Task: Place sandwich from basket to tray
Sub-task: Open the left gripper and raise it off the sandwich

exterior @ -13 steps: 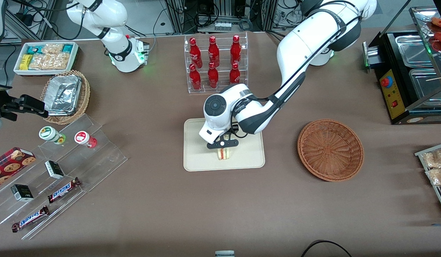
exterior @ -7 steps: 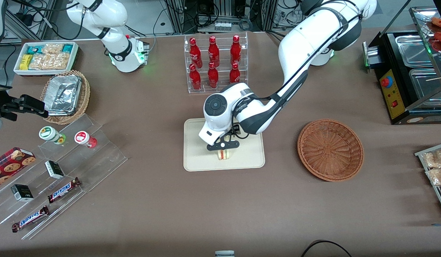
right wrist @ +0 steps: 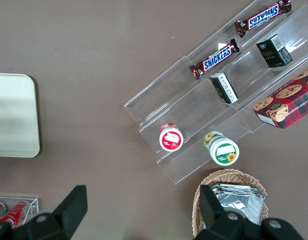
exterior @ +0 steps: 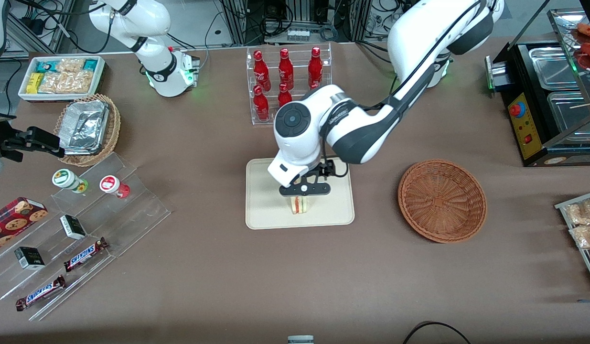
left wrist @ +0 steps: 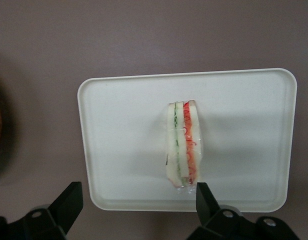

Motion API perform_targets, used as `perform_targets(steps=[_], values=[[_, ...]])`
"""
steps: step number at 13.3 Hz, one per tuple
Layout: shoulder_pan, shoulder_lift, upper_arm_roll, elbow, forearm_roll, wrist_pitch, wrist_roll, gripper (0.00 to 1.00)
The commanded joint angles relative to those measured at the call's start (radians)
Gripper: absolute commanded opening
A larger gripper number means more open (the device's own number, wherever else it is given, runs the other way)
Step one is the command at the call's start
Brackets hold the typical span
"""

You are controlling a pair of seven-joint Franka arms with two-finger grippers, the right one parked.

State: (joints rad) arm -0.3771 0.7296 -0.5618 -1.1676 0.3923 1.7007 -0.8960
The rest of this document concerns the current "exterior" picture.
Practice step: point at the black food warmer yellow panel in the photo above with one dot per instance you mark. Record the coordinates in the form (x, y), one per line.
(533, 138)

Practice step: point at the red lid cup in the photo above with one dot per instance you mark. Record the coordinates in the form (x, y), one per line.
(111, 184)

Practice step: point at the cream plastic tray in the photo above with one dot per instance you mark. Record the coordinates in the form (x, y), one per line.
(266, 210)

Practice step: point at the stacked foil trays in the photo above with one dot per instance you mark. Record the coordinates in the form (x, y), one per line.
(84, 126)

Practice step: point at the small grey device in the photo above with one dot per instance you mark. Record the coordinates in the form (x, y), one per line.
(300, 339)

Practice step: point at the green lid cup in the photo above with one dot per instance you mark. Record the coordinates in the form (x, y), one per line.
(65, 178)

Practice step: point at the red cookie box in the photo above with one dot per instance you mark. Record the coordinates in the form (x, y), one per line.
(13, 220)

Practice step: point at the white power strip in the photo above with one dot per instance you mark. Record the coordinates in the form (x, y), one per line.
(298, 35)

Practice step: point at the triangle sandwich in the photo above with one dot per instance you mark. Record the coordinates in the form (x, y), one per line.
(299, 205)

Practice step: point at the clear acrylic bottle rack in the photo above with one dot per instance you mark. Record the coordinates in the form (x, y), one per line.
(299, 57)

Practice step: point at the brown round wicker basket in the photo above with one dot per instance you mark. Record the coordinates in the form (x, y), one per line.
(443, 200)

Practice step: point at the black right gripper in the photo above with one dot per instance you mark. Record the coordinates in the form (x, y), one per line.
(18, 139)

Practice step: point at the white snack bin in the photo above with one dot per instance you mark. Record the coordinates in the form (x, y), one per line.
(25, 95)

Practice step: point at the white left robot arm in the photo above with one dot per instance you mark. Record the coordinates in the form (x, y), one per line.
(361, 129)

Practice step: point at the teal snack pack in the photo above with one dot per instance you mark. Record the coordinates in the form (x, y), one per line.
(46, 66)
(90, 64)

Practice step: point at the small black box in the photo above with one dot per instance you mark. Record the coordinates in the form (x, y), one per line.
(72, 227)
(29, 258)

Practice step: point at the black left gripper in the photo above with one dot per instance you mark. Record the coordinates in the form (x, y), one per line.
(326, 168)

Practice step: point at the clear acrylic stepped display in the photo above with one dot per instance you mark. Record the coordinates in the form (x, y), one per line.
(127, 215)

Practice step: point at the clear cracker bag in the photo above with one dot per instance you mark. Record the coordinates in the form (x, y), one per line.
(80, 82)
(70, 65)
(53, 83)

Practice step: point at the clear fried snack bag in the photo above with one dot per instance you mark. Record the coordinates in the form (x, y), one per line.
(581, 212)
(586, 236)

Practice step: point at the snickers bar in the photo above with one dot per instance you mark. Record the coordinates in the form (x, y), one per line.
(40, 293)
(84, 254)

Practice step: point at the yellow snack pack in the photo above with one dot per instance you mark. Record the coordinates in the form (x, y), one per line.
(35, 83)

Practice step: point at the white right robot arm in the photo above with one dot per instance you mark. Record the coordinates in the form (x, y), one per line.
(156, 62)

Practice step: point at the light wicker basket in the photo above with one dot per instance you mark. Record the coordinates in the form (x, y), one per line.
(112, 129)

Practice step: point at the steel warmer pan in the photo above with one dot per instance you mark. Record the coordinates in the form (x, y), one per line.
(572, 112)
(555, 67)

